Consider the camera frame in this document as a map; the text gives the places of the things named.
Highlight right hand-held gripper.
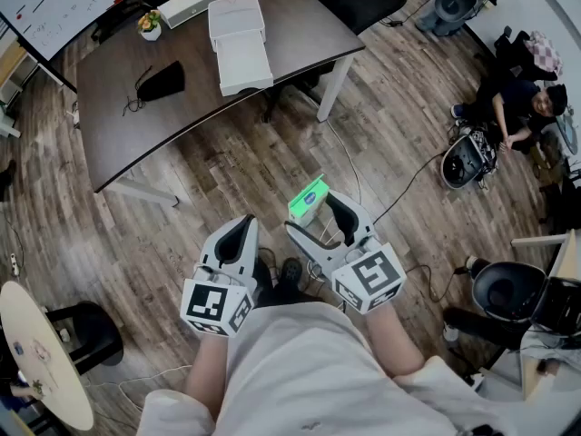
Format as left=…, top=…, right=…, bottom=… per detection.
left=284, top=188, right=408, bottom=316

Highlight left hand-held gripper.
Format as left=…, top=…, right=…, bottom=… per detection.
left=180, top=214, right=261, bottom=339

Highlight green packet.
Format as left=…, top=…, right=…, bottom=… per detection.
left=288, top=173, right=330, bottom=229

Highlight white lidded bin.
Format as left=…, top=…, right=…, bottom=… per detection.
left=207, top=0, right=275, bottom=98

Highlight person's left forearm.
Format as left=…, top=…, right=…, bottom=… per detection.
left=183, top=332, right=230, bottom=421

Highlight person's right forearm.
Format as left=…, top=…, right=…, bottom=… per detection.
left=362, top=306, right=427, bottom=379

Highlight black plastic appliance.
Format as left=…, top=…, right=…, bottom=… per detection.
left=530, top=275, right=581, bottom=338

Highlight white rectangular speaker box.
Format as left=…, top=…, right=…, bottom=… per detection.
left=157, top=0, right=218, bottom=30

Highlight person's black shoe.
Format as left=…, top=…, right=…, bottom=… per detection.
left=279, top=256, right=304, bottom=290

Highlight person's black trousers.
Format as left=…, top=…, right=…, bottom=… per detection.
left=251, top=254, right=326, bottom=309

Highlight white table leg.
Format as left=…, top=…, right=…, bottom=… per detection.
left=316, top=54, right=355, bottom=124
left=97, top=177, right=181, bottom=208

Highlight person's white shirt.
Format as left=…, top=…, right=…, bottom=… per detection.
left=135, top=301, right=517, bottom=436

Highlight white shell case black interior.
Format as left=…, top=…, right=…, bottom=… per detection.
left=440, top=134, right=499, bottom=191

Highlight potted orange flower plant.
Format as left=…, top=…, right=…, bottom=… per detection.
left=137, top=10, right=163, bottom=42

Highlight round beige table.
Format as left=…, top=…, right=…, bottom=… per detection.
left=0, top=282, right=124, bottom=431

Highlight black mesh chair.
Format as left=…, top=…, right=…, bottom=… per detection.
left=90, top=0, right=158, bottom=44

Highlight grey shell case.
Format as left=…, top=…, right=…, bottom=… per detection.
left=415, top=0, right=478, bottom=38

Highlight pink checkered cloth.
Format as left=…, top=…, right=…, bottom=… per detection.
left=524, top=30, right=564, bottom=77

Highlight white shelf unit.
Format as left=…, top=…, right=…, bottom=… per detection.
left=0, top=38, right=40, bottom=139

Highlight whiteboard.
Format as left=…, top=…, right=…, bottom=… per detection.
left=0, top=0, right=182, bottom=63

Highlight white floor cable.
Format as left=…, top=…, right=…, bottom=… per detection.
left=326, top=120, right=364, bottom=204
left=85, top=363, right=194, bottom=413

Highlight black floor cable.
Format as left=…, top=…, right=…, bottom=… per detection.
left=374, top=152, right=448, bottom=224

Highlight black drawstring pouch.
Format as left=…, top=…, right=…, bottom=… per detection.
left=122, top=60, right=186, bottom=117

